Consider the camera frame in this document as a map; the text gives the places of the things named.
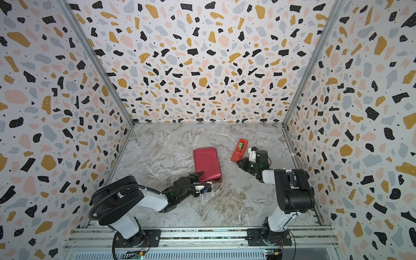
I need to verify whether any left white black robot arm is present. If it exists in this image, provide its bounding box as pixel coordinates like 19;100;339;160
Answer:
88;172;212;240

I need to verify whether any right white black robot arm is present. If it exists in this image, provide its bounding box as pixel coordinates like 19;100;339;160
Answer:
236;147;315;232

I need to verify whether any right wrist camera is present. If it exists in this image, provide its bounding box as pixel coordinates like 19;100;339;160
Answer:
248;146;258;162

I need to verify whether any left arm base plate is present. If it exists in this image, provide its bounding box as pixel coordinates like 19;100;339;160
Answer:
113;229;161;249

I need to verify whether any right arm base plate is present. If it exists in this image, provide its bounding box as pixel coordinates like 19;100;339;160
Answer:
245;227;292;247

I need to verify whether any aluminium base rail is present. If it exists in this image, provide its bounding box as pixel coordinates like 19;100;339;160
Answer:
62;226;343;260

